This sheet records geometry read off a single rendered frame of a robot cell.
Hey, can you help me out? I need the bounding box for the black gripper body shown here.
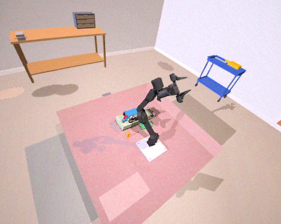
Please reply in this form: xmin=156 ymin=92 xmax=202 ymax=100
xmin=165 ymin=73 xmax=183 ymax=103

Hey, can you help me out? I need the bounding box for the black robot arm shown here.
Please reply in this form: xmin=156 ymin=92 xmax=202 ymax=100
xmin=137 ymin=77 xmax=180 ymax=147

